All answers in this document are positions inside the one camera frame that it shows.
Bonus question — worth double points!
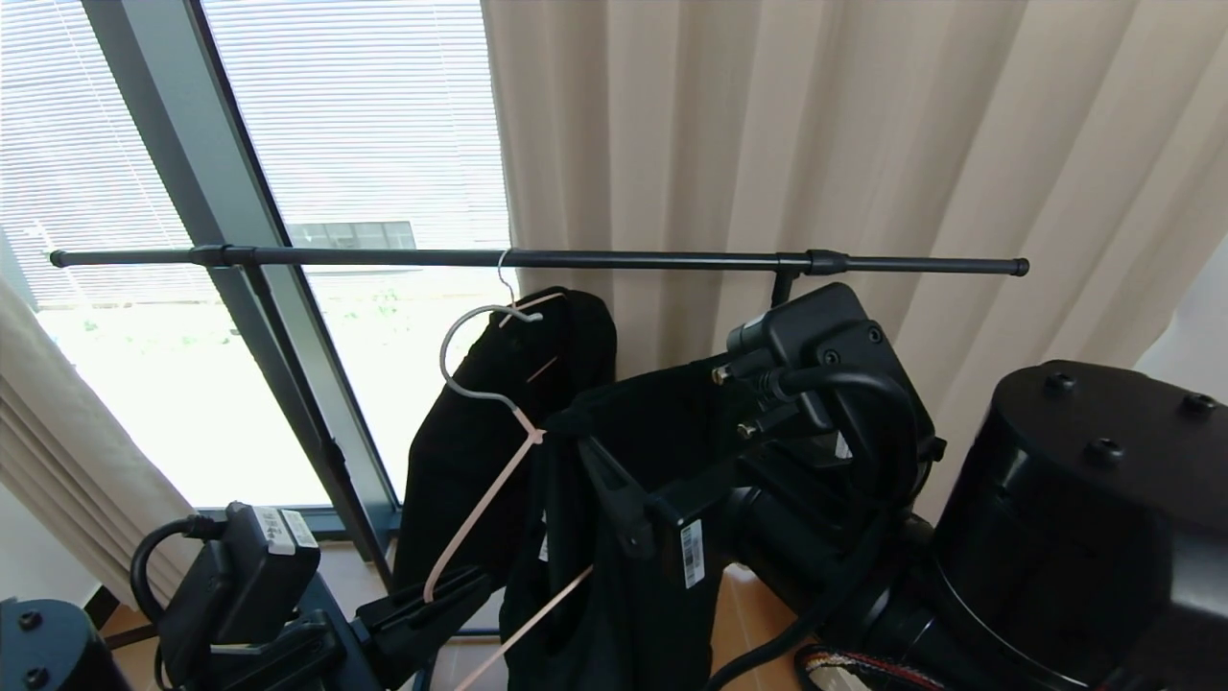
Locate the black garment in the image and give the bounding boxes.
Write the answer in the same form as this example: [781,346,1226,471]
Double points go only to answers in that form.
[497,353,768,691]

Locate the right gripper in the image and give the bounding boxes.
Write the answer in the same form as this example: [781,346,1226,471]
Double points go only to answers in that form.
[645,451,869,615]

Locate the black clothes rack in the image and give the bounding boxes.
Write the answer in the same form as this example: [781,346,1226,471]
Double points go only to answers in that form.
[50,245,1030,639]

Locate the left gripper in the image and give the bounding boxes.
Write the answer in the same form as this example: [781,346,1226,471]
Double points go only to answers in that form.
[206,576,390,691]

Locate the window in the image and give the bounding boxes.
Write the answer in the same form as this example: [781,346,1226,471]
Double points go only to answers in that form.
[0,0,519,567]

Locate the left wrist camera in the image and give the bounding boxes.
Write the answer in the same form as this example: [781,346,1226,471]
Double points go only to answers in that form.
[156,502,322,665]

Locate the pink clothes hanger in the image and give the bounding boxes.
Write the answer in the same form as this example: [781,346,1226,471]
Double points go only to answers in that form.
[422,304,596,691]
[496,250,569,385]

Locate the black shorts with white logo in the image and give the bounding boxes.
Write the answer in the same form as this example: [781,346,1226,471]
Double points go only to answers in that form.
[393,288,620,591]

